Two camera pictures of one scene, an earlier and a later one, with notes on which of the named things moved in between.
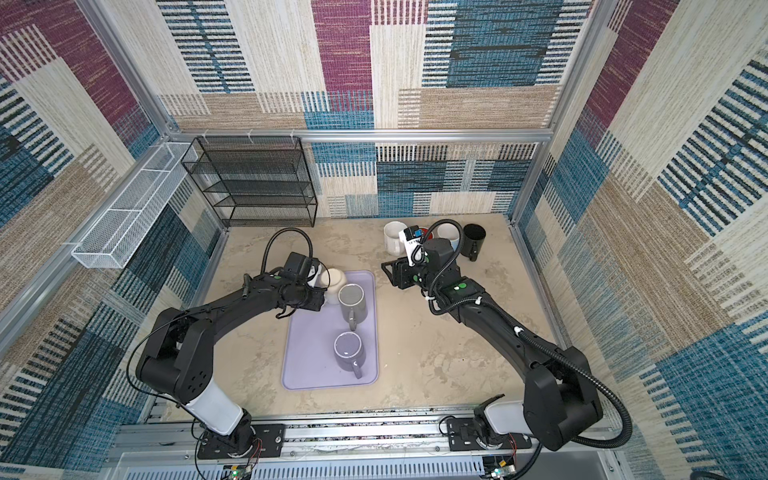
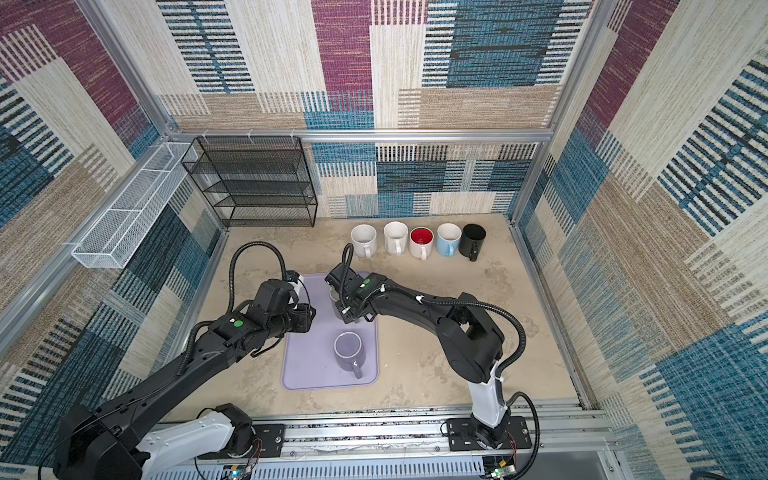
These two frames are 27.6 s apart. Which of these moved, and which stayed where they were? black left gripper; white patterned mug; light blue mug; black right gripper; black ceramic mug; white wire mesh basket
Moved: black right gripper; black left gripper
Stayed: white patterned mug; light blue mug; black ceramic mug; white wire mesh basket
